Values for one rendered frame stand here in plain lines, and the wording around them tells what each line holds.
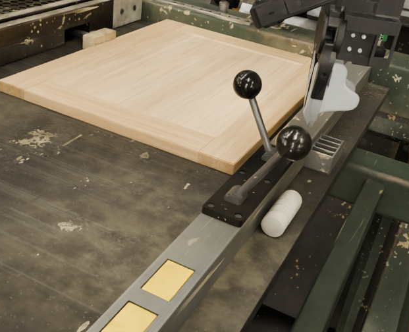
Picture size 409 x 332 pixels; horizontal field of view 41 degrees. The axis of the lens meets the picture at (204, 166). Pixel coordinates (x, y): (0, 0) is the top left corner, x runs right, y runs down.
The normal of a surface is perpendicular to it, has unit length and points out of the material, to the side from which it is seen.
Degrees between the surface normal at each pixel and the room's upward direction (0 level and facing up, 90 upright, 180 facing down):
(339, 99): 40
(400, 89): 33
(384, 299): 0
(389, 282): 0
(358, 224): 57
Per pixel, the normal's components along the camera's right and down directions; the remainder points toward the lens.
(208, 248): 0.13, -0.86
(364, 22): -0.11, 0.48
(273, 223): -0.44, 0.40
